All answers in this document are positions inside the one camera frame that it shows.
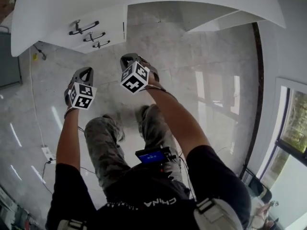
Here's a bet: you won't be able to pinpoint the grey cabinet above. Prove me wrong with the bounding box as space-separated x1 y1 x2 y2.
0 26 24 88

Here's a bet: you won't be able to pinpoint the person's right hand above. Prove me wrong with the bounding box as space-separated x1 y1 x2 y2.
140 56 161 84

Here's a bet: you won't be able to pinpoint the black printed T-shirt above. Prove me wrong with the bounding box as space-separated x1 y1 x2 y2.
45 145 251 230

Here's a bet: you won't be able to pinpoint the black folding chair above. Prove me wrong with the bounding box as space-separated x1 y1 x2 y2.
239 163 273 202

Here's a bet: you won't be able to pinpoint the person's right forearm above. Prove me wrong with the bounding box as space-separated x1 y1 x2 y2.
143 81 212 158

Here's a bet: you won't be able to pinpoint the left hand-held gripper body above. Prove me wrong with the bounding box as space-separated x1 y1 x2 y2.
68 80 97 110

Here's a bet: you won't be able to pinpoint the white closed drawer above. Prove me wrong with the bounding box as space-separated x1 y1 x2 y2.
74 34 127 55
39 4 127 48

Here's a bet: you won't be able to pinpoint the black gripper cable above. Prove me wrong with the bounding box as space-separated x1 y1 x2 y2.
138 84 183 110
63 108 80 119

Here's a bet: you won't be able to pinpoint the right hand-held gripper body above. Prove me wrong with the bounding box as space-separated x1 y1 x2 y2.
119 60 150 94

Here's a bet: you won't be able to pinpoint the person's left hand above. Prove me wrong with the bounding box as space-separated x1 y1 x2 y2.
63 82 72 105

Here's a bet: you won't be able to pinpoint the white cable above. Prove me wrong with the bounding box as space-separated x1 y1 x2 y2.
28 44 47 150

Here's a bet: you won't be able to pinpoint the person's left forearm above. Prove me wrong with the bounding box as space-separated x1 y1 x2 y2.
55 104 81 171

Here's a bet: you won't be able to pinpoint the camouflage trousers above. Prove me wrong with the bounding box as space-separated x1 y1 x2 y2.
84 103 192 201

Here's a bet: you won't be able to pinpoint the white power strip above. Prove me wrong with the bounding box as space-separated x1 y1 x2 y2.
41 147 56 162

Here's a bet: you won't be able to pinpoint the black power cable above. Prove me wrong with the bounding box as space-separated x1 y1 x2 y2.
41 161 55 196

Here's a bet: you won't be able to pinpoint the black screen device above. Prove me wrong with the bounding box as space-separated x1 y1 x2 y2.
135 147 177 172

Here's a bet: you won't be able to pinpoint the grey white harness strap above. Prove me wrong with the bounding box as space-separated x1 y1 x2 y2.
57 218 88 230
193 197 243 230

